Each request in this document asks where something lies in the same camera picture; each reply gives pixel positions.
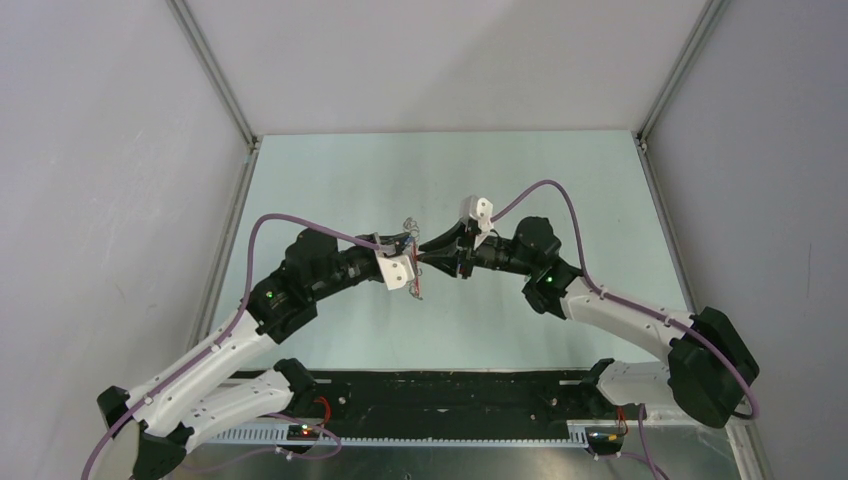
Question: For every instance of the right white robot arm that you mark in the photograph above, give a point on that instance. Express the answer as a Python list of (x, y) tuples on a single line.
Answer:
[(710, 366)]

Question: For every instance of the white slotted cable duct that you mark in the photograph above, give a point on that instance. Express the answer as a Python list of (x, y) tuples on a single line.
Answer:
[(285, 435)]

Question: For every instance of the right aluminium frame post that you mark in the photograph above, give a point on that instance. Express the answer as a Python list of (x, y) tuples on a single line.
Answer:
[(695, 42)]

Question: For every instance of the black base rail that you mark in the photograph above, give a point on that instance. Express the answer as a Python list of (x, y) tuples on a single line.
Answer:
[(455, 405)]

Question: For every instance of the red keyring with rings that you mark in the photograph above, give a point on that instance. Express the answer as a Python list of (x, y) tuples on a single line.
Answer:
[(411, 227)]

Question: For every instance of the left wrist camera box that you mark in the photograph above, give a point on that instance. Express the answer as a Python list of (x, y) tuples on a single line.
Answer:
[(395, 276)]

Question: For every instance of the aluminium frame post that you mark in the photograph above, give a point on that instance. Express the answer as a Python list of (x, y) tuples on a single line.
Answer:
[(695, 42), (204, 54)]

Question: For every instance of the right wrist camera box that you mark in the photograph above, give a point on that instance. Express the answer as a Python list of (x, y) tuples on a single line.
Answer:
[(475, 214)]

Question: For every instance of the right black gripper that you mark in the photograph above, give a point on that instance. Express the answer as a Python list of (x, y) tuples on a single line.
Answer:
[(449, 261)]

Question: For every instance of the left aluminium frame post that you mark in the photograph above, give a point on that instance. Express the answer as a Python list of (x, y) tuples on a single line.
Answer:
[(204, 54)]

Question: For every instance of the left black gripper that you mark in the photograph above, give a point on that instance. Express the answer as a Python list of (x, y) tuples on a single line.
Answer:
[(398, 242)]

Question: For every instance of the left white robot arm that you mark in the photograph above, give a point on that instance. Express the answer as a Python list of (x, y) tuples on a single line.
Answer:
[(153, 427)]

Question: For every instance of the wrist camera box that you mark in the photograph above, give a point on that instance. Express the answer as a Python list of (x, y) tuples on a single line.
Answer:
[(475, 214), (395, 276)]

